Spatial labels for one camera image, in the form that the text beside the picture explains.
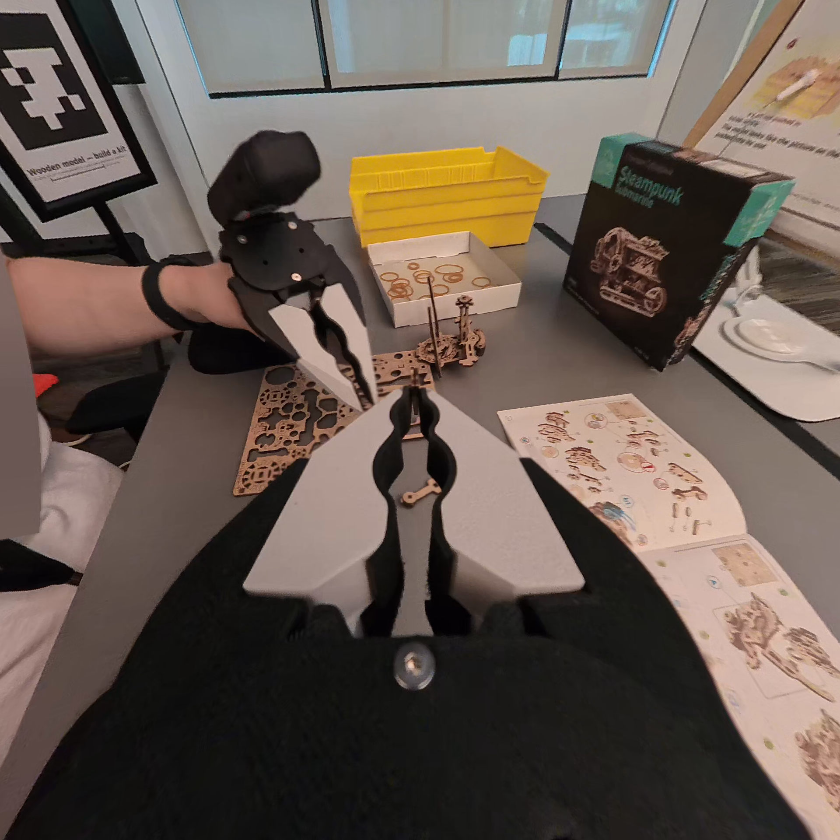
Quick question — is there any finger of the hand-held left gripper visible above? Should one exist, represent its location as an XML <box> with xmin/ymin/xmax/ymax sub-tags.
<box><xmin>314</xmin><ymin>284</ymin><xmax>380</xmax><ymax>404</ymax></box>
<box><xmin>268</xmin><ymin>295</ymin><xmax>374</xmax><ymax>412</ymax></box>

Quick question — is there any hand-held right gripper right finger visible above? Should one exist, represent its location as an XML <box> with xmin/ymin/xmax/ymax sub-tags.
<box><xmin>420</xmin><ymin>390</ymin><xmax>585</xmax><ymax>636</ymax></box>

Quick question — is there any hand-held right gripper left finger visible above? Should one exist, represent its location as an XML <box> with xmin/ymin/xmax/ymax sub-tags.
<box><xmin>243</xmin><ymin>390</ymin><xmax>404</xmax><ymax>637</ymax></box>

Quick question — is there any laser-cut wooden parts sheet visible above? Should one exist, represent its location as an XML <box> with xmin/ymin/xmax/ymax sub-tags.
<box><xmin>233</xmin><ymin>351</ymin><xmax>437</xmax><ymax>496</ymax></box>

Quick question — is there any person's left forearm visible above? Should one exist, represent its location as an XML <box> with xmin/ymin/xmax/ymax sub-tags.
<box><xmin>7</xmin><ymin>256</ymin><xmax>155</xmax><ymax>358</ymax></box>

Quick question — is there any wooden gear model assembly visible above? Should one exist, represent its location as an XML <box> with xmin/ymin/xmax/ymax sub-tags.
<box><xmin>415</xmin><ymin>276</ymin><xmax>488</xmax><ymax>379</ymax></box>

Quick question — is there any black model kit box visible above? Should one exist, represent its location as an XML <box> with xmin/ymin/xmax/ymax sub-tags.
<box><xmin>563</xmin><ymin>133</ymin><xmax>796</xmax><ymax>372</ymax></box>

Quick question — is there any pile of wooden rings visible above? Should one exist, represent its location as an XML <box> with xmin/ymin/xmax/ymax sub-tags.
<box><xmin>381</xmin><ymin>259</ymin><xmax>493</xmax><ymax>304</ymax></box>

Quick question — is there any white cardboard tray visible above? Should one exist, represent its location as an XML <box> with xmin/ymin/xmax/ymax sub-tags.
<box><xmin>366</xmin><ymin>230</ymin><xmax>522</xmax><ymax>328</ymax></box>

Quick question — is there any black wristband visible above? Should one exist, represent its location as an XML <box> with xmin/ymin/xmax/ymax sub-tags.
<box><xmin>141</xmin><ymin>256</ymin><xmax>201</xmax><ymax>331</ymax></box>

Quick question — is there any illustrated instruction booklet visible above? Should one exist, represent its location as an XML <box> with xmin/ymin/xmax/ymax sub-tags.
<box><xmin>497</xmin><ymin>394</ymin><xmax>840</xmax><ymax>840</ymax></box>

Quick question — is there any yellow plastic bin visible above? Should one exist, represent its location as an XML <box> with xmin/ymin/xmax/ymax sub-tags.
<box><xmin>350</xmin><ymin>146</ymin><xmax>550</xmax><ymax>249</ymax></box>

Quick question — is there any grey framed window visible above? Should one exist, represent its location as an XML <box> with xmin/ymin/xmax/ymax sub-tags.
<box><xmin>174</xmin><ymin>0</ymin><xmax>677</xmax><ymax>99</ymax></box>

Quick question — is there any framed marker sign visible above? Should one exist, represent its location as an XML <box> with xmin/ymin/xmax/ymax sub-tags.
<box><xmin>0</xmin><ymin>0</ymin><xmax>158</xmax><ymax>263</ymax></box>

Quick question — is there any instruction poster board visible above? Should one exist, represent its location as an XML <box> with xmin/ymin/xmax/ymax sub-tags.
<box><xmin>682</xmin><ymin>0</ymin><xmax>840</xmax><ymax>231</ymax></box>

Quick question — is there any white rounded base plate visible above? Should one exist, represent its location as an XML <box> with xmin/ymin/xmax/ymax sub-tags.
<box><xmin>692</xmin><ymin>243</ymin><xmax>840</xmax><ymax>422</ymax></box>

